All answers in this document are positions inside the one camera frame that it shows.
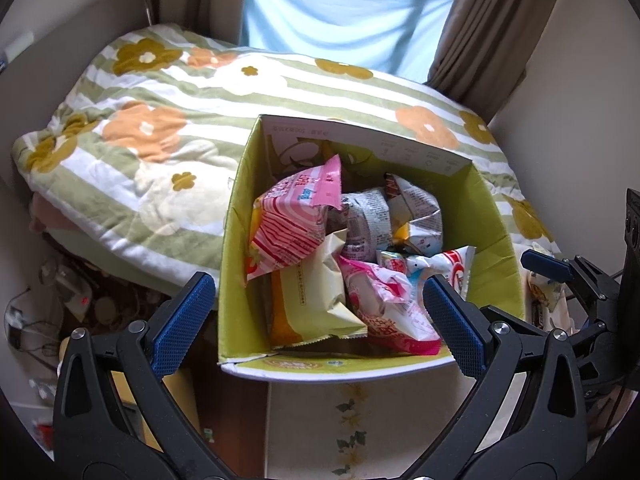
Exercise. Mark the orange cream bread packet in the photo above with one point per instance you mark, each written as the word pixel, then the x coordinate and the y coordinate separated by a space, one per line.
pixel 310 290

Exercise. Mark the white blue red packet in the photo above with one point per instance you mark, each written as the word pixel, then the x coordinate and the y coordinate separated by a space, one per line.
pixel 440 265

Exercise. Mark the light blue cloth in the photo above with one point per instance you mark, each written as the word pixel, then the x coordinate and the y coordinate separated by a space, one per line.
pixel 340 15

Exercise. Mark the small white blue container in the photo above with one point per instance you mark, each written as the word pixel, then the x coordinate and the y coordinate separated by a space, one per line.
pixel 17 47

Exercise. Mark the cream floral table cloth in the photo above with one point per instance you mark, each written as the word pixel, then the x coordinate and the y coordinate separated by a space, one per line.
pixel 310 430

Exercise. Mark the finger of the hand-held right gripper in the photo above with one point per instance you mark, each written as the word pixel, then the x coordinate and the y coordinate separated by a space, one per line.
pixel 547 266
pixel 595 355

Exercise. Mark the pink bed sheet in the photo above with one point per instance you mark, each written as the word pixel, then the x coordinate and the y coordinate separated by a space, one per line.
pixel 42 212

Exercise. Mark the grey headboard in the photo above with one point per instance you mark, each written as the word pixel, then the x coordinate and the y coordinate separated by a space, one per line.
pixel 65 35

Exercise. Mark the yellow-green cardboard box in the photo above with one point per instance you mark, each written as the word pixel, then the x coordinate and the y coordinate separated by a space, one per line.
pixel 495 260

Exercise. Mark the white grey printed packet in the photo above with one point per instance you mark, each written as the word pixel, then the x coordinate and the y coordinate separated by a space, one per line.
pixel 420 210
pixel 365 220
pixel 545 295

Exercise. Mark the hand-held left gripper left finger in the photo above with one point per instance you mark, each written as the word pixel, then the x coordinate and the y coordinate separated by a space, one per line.
pixel 182 325

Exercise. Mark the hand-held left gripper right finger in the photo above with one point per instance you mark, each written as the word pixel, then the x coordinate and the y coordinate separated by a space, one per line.
pixel 452 325

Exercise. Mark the pink striped snack packet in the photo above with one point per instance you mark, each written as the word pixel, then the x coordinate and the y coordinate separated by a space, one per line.
pixel 290 230

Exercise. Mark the floral striped blanket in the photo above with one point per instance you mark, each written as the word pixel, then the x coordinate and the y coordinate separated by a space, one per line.
pixel 150 160

